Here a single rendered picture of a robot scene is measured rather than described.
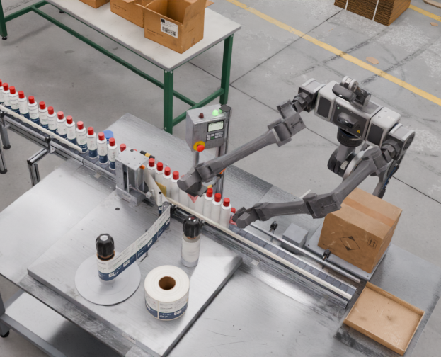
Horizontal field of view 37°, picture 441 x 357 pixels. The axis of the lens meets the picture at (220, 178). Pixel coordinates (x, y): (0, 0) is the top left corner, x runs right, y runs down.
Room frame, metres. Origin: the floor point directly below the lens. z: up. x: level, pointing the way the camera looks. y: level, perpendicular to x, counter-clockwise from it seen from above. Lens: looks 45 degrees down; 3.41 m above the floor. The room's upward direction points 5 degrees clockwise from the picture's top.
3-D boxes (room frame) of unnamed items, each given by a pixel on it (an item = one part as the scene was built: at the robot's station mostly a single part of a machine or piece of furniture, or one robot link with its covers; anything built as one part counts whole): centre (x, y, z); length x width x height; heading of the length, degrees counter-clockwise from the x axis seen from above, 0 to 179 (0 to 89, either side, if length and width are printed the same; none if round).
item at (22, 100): (2.91, 1.18, 0.98); 0.05 x 0.05 x 0.20
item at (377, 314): (1.77, -0.83, 0.85); 0.30 x 0.26 x 0.04; 60
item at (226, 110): (2.41, 0.00, 1.16); 0.04 x 0.04 x 0.67; 60
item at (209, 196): (2.27, 0.05, 0.98); 0.05 x 0.05 x 0.20
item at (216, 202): (2.24, 0.00, 0.98); 0.05 x 0.05 x 0.20
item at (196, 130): (2.39, 0.09, 1.38); 0.17 x 0.10 x 0.19; 115
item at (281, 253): (2.26, 0.04, 0.86); 1.65 x 0.08 x 0.04; 60
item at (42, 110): (2.83, 1.03, 0.98); 0.05 x 0.05 x 0.20
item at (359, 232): (2.19, -0.72, 0.99); 0.30 x 0.24 x 0.27; 59
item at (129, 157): (2.39, 0.45, 1.14); 0.14 x 0.11 x 0.01; 60
